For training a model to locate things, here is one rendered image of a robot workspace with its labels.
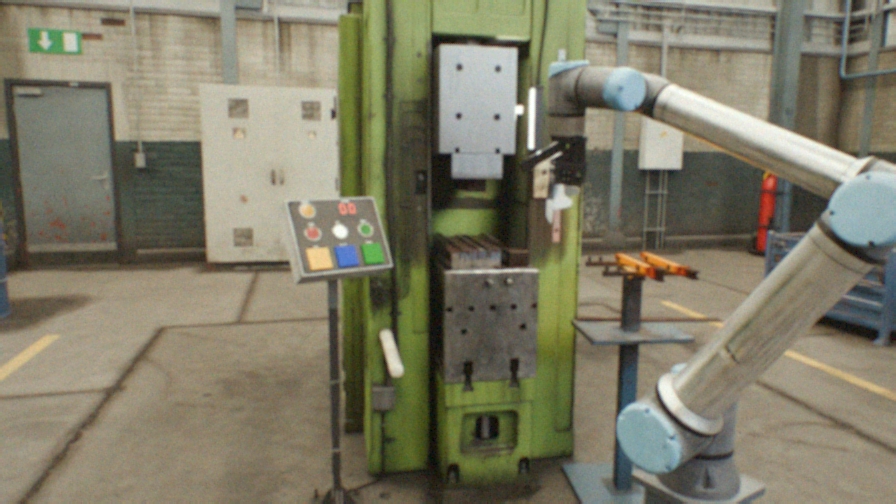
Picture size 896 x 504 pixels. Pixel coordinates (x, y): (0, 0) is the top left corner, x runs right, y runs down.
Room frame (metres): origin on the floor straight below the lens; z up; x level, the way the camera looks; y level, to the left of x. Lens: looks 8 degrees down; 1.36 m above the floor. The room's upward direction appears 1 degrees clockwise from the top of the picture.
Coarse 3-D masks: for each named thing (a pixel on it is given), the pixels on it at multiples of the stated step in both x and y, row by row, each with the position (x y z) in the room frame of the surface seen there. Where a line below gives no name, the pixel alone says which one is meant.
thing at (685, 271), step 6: (642, 252) 2.59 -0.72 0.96; (642, 258) 2.57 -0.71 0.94; (648, 258) 2.51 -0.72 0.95; (654, 258) 2.45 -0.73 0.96; (660, 258) 2.44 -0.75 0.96; (660, 264) 2.39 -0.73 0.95; (666, 264) 2.34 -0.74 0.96; (672, 264) 2.31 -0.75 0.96; (672, 270) 2.29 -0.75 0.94; (678, 270) 2.23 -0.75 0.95; (684, 270) 2.21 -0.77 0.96; (690, 270) 2.16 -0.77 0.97; (696, 270) 2.16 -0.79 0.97; (684, 276) 2.19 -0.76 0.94; (690, 276) 2.17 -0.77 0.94; (696, 276) 2.14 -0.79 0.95
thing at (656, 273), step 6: (624, 258) 2.45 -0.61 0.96; (630, 258) 2.43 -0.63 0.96; (630, 264) 2.38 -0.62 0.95; (636, 264) 2.32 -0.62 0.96; (642, 264) 2.30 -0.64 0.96; (642, 270) 2.27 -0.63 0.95; (648, 270) 2.21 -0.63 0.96; (654, 270) 2.18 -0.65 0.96; (660, 270) 2.13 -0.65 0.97; (648, 276) 2.21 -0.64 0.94; (654, 276) 2.18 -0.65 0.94; (660, 276) 2.13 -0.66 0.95
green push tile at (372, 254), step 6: (360, 246) 2.18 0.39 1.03; (366, 246) 2.18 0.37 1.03; (372, 246) 2.20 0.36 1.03; (378, 246) 2.21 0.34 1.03; (366, 252) 2.17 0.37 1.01; (372, 252) 2.18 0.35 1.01; (378, 252) 2.20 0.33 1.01; (366, 258) 2.16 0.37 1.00; (372, 258) 2.17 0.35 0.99; (378, 258) 2.18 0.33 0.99; (366, 264) 2.15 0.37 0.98
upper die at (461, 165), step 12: (444, 156) 2.57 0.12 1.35; (456, 156) 2.41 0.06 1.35; (468, 156) 2.42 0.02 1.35; (480, 156) 2.44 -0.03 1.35; (492, 156) 2.45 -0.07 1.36; (444, 168) 2.57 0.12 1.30; (456, 168) 2.41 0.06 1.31; (468, 168) 2.42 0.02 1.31; (480, 168) 2.44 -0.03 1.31; (492, 168) 2.45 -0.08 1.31
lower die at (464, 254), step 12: (456, 240) 2.69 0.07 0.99; (480, 240) 2.69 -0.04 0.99; (444, 252) 2.56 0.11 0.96; (456, 252) 2.42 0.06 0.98; (468, 252) 2.43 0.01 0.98; (480, 252) 2.44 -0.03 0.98; (492, 252) 2.45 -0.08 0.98; (456, 264) 2.42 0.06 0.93; (468, 264) 2.43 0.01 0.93; (480, 264) 2.44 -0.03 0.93; (492, 264) 2.45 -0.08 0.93
